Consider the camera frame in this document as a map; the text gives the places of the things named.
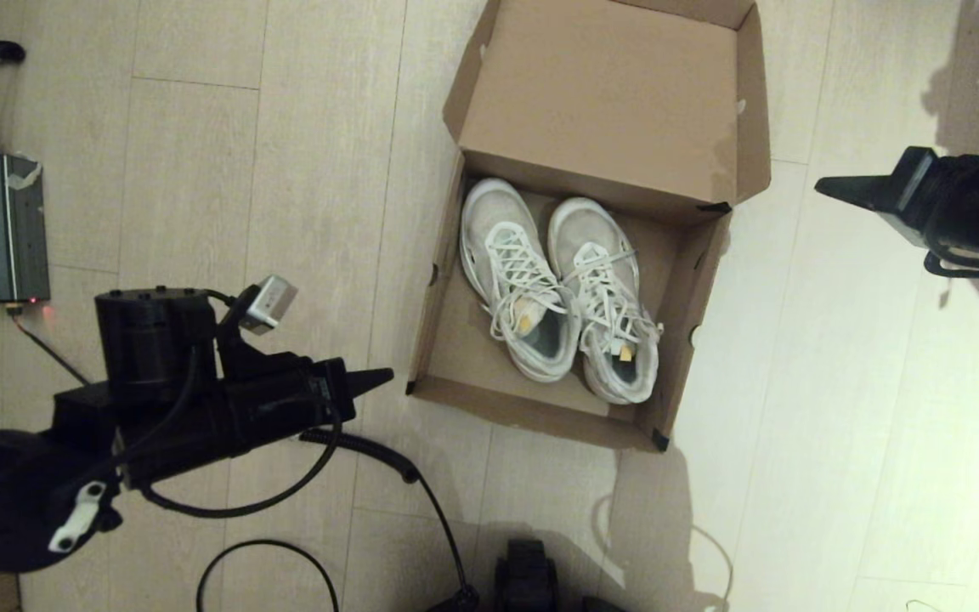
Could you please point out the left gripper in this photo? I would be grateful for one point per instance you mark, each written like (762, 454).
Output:
(243, 416)

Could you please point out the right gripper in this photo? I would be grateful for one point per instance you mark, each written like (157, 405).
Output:
(974, 200)

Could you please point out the white lace-up sneaker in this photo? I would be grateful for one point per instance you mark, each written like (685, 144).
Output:
(502, 221)
(591, 238)

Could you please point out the brown cardboard shoe box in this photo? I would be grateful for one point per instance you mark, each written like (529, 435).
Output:
(600, 93)

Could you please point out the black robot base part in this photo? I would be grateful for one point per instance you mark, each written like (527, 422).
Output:
(527, 578)

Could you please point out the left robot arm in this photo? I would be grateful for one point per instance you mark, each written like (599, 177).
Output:
(158, 331)

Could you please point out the grey power supply unit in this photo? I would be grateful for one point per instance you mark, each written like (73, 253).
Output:
(1, 229)

